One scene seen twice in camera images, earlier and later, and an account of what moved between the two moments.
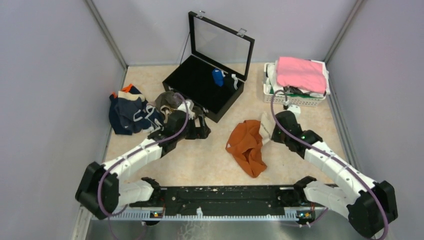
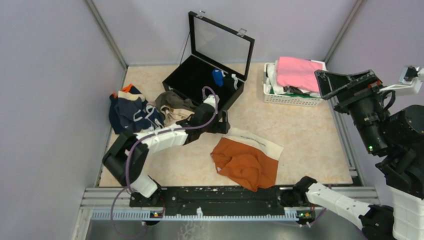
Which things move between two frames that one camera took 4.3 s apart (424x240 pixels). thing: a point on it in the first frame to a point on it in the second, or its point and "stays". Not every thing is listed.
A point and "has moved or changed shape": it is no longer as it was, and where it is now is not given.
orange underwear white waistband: [245, 144] has moved or changed shape
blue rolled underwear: [218, 76] stays
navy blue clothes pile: [130, 113] stays
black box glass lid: [213, 76] stays
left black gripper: [201, 132] to [221, 127]
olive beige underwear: [166, 101] stays
